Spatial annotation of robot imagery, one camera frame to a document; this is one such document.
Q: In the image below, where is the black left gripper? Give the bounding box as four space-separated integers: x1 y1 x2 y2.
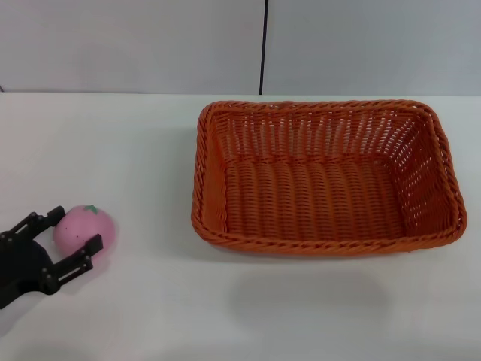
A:
0 205 104 311

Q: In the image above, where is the pink toy tomato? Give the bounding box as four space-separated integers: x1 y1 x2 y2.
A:
52 204 116 261

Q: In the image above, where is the orange woven rectangular basket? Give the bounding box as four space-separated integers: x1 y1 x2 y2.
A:
190 99 468 257

